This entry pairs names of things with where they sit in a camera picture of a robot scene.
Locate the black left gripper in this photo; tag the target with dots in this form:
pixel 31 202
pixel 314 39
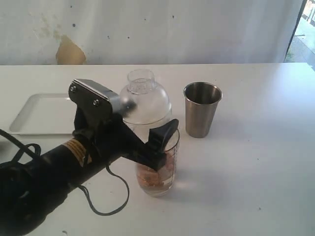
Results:
pixel 115 139

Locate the wooden pieces and coin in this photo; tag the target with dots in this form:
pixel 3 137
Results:
pixel 159 180

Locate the clear measuring cup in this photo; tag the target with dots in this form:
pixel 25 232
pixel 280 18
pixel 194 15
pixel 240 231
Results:
pixel 171 150

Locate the stainless steel cup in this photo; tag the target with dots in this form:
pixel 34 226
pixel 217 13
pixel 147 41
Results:
pixel 201 101

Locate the clear plastic dome lid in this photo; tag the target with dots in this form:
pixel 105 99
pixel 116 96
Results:
pixel 144 101

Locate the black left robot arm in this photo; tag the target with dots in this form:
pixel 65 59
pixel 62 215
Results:
pixel 34 184

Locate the white rectangular plastic tray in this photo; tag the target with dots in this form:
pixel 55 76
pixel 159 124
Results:
pixel 45 114

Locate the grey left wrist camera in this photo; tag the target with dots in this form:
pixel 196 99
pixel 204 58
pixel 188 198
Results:
pixel 97 102

